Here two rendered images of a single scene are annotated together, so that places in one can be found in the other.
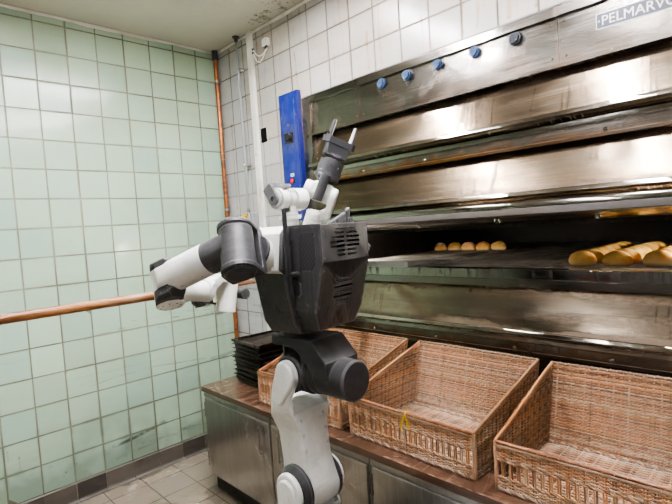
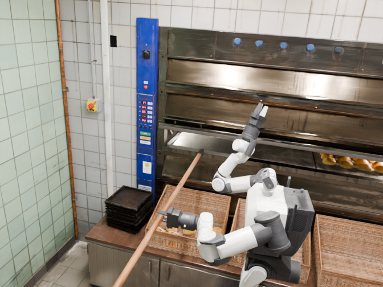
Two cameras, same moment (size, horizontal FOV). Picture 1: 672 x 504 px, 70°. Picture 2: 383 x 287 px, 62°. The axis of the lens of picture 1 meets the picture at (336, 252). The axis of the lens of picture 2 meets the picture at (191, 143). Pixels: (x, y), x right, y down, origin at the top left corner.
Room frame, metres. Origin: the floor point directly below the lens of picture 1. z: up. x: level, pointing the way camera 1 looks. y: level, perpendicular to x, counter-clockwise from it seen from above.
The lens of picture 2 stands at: (0.49, 1.18, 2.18)
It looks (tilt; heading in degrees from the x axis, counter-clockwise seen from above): 22 degrees down; 328
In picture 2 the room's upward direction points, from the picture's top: 4 degrees clockwise
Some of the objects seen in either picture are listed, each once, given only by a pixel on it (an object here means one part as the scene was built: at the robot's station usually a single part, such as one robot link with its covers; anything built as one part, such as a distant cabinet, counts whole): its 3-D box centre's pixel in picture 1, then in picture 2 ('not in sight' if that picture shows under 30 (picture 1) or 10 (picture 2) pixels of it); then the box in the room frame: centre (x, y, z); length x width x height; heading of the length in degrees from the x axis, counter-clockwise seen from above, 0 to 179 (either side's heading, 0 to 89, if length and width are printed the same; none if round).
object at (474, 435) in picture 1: (442, 396); (269, 237); (1.80, -0.37, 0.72); 0.56 x 0.49 x 0.28; 43
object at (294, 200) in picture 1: (290, 202); (268, 180); (1.44, 0.13, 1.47); 0.10 x 0.07 x 0.09; 139
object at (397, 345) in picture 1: (332, 370); (190, 220); (2.23, 0.05, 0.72); 0.56 x 0.49 x 0.28; 45
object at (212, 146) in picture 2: (386, 260); (207, 143); (2.54, -0.26, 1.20); 0.55 x 0.36 x 0.03; 44
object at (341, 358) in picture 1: (320, 362); (272, 262); (1.38, 0.07, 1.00); 0.28 x 0.13 x 0.18; 45
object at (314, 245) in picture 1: (308, 270); (274, 218); (1.40, 0.08, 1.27); 0.34 x 0.30 x 0.36; 139
